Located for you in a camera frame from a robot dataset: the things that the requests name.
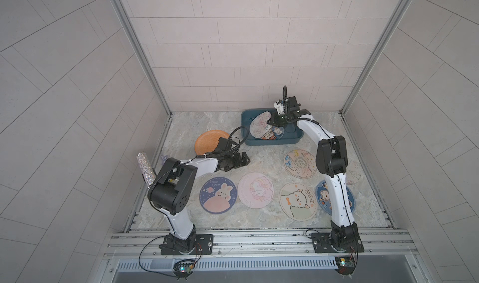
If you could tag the right controller board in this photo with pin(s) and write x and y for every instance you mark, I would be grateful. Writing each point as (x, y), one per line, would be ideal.
(346, 265)

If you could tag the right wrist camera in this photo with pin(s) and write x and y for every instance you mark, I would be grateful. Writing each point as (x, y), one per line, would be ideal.
(279, 106)

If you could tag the pink tulip flower coaster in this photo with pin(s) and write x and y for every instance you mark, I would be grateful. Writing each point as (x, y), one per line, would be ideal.
(300, 163)

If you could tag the controller board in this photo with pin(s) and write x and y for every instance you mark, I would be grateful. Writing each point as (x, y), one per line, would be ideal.
(346, 265)
(183, 268)

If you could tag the blue bears picnic coaster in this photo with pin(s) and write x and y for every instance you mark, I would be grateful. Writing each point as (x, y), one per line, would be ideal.
(275, 133)

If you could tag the cream alpaca coaster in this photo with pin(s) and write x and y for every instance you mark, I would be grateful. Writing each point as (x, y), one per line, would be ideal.
(298, 202)

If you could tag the blue toast bear coaster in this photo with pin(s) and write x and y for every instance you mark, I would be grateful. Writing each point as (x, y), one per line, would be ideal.
(324, 200)

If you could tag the orange round coaster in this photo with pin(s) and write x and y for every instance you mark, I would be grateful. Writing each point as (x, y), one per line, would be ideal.
(208, 141)

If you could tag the white butterfly floral coaster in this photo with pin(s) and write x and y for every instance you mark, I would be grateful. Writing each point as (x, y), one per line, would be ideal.
(260, 128)

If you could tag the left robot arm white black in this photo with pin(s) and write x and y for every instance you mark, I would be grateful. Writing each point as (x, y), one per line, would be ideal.
(170, 190)

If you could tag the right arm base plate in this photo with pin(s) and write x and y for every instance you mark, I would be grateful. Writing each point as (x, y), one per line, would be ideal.
(335, 243)

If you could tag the teal plastic storage box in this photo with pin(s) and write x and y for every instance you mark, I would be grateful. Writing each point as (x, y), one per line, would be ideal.
(291, 134)

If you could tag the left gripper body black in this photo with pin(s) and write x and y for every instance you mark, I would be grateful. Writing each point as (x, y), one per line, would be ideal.
(232, 161)

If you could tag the aluminium frame rail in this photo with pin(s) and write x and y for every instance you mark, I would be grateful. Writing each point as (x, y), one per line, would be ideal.
(264, 249)

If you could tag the glitter silver cylinder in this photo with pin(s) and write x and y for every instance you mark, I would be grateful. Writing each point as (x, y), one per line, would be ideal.
(148, 173)

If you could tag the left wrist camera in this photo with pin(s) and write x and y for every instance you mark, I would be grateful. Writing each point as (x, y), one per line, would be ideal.
(224, 145)

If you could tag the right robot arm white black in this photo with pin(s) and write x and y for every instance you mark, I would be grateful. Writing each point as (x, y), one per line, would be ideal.
(331, 160)

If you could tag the left controller board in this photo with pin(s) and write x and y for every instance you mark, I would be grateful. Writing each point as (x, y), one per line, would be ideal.
(183, 268)

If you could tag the pink unicorn coaster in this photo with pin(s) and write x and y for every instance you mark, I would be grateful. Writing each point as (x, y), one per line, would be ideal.
(255, 190)

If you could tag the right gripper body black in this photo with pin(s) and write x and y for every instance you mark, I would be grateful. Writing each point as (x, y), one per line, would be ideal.
(284, 119)

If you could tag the navy bunny planet coaster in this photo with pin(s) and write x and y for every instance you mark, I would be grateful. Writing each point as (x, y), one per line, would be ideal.
(218, 195)

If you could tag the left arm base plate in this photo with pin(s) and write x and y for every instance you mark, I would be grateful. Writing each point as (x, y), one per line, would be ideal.
(194, 244)

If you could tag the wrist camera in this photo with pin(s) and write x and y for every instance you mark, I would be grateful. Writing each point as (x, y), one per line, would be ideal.
(224, 145)
(279, 106)

